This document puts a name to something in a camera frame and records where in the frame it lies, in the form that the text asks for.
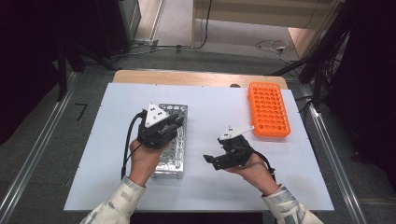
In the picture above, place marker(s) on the aluminium rail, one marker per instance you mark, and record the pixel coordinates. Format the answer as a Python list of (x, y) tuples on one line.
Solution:
[(339, 174), (34, 149)]

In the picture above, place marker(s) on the person's left hand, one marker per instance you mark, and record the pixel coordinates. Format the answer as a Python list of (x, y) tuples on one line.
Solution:
[(146, 163)]

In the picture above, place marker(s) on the black metal stand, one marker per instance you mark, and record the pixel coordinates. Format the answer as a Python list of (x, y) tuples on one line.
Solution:
[(62, 71)]

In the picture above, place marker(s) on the metal test tube rack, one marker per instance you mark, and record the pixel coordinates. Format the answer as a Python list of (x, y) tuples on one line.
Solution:
[(176, 149)]

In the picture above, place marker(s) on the orange test tube rack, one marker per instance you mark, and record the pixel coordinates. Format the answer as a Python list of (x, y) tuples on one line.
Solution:
[(269, 110)]

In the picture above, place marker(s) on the grey power strip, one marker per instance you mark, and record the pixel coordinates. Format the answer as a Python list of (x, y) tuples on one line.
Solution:
[(145, 41)]

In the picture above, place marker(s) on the person's right hand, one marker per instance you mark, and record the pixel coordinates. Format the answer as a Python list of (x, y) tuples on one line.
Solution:
[(257, 175)]

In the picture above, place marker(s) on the dark cabinet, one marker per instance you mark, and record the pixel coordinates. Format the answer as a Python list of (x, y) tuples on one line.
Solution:
[(123, 25)]

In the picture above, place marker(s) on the white board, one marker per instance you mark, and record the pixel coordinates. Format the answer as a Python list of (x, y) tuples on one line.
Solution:
[(218, 186)]

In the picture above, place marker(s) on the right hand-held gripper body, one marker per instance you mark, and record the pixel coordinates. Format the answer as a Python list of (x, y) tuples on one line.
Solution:
[(235, 149)]

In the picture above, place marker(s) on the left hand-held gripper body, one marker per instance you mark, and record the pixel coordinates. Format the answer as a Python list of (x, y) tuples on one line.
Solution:
[(152, 133)]

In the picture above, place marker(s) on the light wooden furniture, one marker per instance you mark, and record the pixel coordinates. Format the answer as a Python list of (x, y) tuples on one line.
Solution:
[(264, 12)]

